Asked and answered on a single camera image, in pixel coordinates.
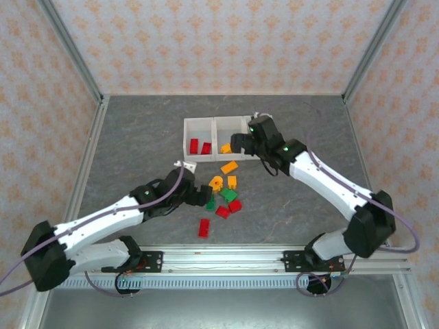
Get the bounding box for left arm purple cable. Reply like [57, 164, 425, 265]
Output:
[0, 167, 186, 298]

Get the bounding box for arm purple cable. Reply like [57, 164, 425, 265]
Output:
[0, 167, 186, 298]
[253, 108, 421, 297]

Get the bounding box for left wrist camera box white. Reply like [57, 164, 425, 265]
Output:
[174, 160, 197, 174]

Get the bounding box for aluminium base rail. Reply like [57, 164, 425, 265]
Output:
[36, 245, 412, 274]

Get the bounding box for grey slotted cable duct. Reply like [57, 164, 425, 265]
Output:
[51, 278, 309, 289]

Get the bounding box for silver table side rail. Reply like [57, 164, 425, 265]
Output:
[63, 95, 111, 227]
[342, 95, 392, 247]

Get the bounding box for silver aluminium frame post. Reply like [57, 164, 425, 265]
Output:
[36, 0, 106, 103]
[342, 0, 411, 103]

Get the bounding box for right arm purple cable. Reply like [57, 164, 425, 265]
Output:
[253, 108, 421, 297]

